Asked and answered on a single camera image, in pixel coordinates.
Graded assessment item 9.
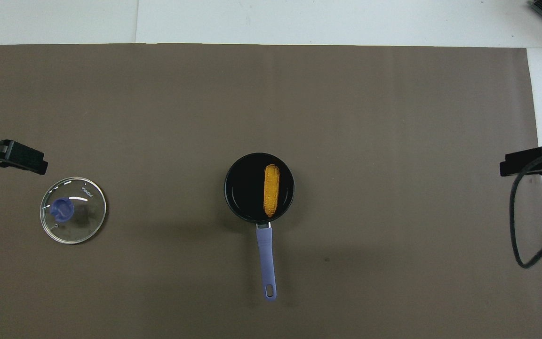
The glass lid with blue knob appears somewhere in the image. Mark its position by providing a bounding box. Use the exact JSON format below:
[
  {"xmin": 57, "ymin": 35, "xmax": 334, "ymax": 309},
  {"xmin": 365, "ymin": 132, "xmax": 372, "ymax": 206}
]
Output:
[{"xmin": 40, "ymin": 177, "xmax": 107, "ymax": 245}]

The yellow corn cob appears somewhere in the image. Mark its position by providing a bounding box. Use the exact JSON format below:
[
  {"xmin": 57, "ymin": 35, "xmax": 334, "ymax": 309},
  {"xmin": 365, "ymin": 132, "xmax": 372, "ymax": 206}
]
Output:
[{"xmin": 263, "ymin": 163, "xmax": 281, "ymax": 218}]

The brown table mat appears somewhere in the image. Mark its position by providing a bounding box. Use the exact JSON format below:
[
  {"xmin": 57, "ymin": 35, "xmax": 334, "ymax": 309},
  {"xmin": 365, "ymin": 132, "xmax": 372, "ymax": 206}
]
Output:
[{"xmin": 0, "ymin": 44, "xmax": 542, "ymax": 339}]

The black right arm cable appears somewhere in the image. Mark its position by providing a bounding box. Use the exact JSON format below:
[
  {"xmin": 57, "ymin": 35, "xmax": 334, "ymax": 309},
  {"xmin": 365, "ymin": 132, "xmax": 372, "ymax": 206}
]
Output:
[{"xmin": 510, "ymin": 150, "xmax": 542, "ymax": 269}]

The dark pot with purple handle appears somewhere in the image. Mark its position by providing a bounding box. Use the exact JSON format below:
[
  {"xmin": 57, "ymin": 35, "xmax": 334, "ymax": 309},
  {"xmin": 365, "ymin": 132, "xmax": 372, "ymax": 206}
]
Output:
[{"xmin": 224, "ymin": 152, "xmax": 296, "ymax": 302}]

